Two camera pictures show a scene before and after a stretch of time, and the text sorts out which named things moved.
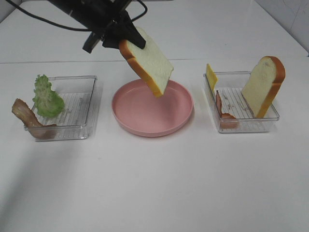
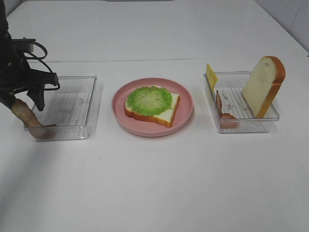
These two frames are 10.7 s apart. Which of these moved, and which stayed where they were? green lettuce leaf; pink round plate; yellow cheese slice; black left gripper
Moved: green lettuce leaf; black left gripper
Stayed: yellow cheese slice; pink round plate
